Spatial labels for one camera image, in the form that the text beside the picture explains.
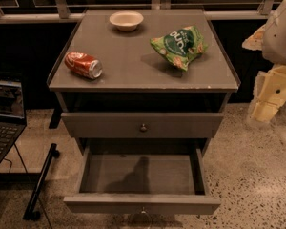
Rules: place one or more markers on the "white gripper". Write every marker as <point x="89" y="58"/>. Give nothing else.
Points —
<point x="280" y="38"/>

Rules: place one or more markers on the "green rice chip bag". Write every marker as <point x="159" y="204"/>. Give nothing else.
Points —
<point x="181" y="47"/>

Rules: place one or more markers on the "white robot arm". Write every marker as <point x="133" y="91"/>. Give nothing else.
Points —
<point x="270" y="87"/>

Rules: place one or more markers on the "grey drawer cabinet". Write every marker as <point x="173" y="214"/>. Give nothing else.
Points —
<point x="136" y="79"/>

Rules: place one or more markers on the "open middle drawer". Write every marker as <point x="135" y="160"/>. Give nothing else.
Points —
<point x="149" y="183"/>

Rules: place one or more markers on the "closed top drawer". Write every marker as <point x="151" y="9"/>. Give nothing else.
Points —
<point x="142" y="125"/>

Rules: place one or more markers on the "white paper bowl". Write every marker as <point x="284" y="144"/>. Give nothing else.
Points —
<point x="126" y="20"/>

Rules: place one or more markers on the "red soda can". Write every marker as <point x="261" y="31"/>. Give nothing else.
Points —
<point x="83" y="64"/>

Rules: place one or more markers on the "metal window railing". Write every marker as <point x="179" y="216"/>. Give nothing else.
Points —
<point x="143" y="7"/>

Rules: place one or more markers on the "black laptop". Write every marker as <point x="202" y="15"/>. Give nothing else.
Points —
<point x="12" y="115"/>

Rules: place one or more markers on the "black laptop stand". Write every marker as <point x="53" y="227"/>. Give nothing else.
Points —
<point x="36" y="180"/>

